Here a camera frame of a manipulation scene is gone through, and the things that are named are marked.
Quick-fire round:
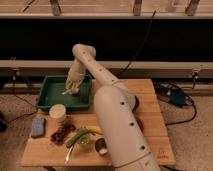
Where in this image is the green cucumber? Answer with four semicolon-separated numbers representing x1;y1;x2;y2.
66;129;94;148

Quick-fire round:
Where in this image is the small metal cup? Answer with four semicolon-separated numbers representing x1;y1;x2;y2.
95;138;108;155

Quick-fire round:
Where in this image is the blue sponge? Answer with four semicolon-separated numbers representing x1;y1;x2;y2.
31;118;45;138

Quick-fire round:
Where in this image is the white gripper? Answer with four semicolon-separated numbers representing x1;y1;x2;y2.
65;77;83;94

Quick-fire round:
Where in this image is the white handled brush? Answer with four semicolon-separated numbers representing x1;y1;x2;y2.
61;89;73;95

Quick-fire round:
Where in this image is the green small plate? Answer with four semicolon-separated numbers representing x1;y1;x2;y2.
77;134;91;147

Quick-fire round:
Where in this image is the metal spoon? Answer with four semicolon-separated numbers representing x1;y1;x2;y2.
65;145;74;164

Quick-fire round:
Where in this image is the dark red grapes bunch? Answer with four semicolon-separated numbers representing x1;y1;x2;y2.
50;124;76;145

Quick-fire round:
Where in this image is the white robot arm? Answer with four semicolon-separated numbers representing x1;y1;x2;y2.
66;44;161;171

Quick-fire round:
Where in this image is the wooden folding table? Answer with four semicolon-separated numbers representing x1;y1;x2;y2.
21;79;175;167

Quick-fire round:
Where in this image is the yellow banana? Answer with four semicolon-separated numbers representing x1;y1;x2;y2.
86;126;102;134

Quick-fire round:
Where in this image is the black power adapter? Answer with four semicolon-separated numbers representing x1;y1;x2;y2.
170;89;186;107

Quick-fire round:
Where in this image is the black hanging cable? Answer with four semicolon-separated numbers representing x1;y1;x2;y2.
119;9;157;76

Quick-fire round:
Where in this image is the green plastic tray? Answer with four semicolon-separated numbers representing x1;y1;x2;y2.
37;75;92;111

